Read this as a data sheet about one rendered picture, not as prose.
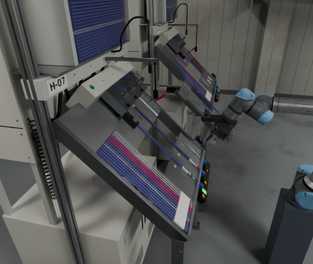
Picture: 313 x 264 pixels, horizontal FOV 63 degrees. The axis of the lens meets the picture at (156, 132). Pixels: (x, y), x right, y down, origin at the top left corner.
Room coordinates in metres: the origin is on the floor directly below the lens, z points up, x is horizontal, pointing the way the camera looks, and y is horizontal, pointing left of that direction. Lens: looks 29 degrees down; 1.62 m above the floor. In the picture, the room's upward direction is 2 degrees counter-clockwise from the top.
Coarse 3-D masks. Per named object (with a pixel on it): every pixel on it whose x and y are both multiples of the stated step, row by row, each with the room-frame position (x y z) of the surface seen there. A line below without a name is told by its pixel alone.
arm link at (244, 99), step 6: (240, 90) 1.13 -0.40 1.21; (246, 90) 1.12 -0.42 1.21; (240, 96) 1.10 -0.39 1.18; (246, 96) 1.09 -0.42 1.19; (252, 96) 1.09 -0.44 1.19; (234, 102) 1.11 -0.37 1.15; (240, 102) 1.10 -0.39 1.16; (246, 102) 1.09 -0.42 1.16; (252, 102) 1.09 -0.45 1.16; (234, 108) 1.10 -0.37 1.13; (240, 108) 1.09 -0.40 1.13; (246, 108) 1.08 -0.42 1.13; (240, 114) 1.11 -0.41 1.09
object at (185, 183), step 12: (180, 132) 1.38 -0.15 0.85; (180, 144) 1.27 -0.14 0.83; (192, 144) 1.36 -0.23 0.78; (180, 156) 1.17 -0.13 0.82; (192, 156) 1.25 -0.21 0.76; (168, 168) 1.02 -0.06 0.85; (180, 168) 1.08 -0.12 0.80; (192, 168) 1.15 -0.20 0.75; (180, 180) 1.00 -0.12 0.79; (192, 180) 1.06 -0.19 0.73; (192, 192) 0.98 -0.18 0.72; (180, 228) 0.74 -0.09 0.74
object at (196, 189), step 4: (204, 152) 1.33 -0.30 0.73; (200, 160) 1.25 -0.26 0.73; (200, 164) 1.20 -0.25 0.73; (200, 168) 1.16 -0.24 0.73; (200, 172) 1.13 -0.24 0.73; (200, 176) 1.10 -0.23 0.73; (196, 180) 1.07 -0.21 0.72; (196, 184) 1.03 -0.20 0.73; (196, 188) 1.00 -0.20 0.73; (196, 192) 0.97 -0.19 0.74; (192, 196) 0.95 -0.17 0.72; (196, 196) 0.94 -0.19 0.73; (192, 200) 0.93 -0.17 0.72; (196, 200) 0.92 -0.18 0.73; (192, 204) 0.89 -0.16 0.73; (192, 208) 0.86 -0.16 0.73; (192, 212) 0.84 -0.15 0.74; (192, 216) 0.82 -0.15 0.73; (192, 220) 0.80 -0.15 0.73; (188, 228) 0.75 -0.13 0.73; (188, 232) 0.73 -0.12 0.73
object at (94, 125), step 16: (144, 96) 1.44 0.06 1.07; (80, 112) 0.98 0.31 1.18; (96, 112) 1.04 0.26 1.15; (112, 112) 1.12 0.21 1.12; (144, 112) 1.30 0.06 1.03; (80, 128) 0.90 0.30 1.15; (96, 128) 0.95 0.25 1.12; (112, 128) 1.02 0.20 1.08; (144, 128) 1.17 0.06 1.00; (96, 144) 0.88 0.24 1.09
